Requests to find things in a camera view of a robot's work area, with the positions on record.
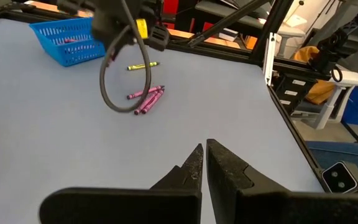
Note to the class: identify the silver corner bracket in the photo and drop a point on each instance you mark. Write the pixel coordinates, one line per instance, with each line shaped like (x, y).
(270, 56)

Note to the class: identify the black diagonal frame strut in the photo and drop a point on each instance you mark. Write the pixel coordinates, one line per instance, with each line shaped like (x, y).
(222, 25)

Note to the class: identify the black table frame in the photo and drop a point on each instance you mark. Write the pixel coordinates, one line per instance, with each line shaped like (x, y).
(273, 15)

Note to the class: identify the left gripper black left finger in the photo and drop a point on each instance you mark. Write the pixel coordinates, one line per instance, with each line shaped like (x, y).
(120, 207)

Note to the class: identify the white desk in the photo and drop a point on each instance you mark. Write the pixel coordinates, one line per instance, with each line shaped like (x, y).
(294, 21)

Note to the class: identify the white plastic stool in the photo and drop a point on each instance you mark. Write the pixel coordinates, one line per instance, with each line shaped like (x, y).
(353, 79)

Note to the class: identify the blue-grey table mat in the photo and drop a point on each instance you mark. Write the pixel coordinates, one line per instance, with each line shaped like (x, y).
(57, 124)

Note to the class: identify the purple paper-wrapped crayon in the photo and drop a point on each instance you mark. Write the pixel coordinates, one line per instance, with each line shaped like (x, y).
(145, 92)
(145, 104)
(153, 101)

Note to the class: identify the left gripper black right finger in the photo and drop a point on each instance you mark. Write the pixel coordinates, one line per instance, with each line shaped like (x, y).
(275, 208)

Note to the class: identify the blue fabric chair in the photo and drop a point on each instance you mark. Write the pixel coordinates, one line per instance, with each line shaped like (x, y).
(337, 152)

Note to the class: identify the blue plastic basket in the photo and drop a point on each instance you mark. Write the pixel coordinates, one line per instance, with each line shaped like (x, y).
(73, 59)

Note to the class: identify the yellow bag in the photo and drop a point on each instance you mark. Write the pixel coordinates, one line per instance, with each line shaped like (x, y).
(322, 90)

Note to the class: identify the table-level camera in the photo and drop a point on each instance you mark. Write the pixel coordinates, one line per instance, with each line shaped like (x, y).
(340, 177)

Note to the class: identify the red box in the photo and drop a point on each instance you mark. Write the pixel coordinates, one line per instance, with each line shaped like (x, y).
(169, 6)

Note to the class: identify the yellow tag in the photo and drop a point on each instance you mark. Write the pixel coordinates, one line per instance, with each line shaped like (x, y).
(141, 28)

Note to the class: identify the black drawer unit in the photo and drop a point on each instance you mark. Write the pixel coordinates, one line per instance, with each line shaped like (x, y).
(291, 99)

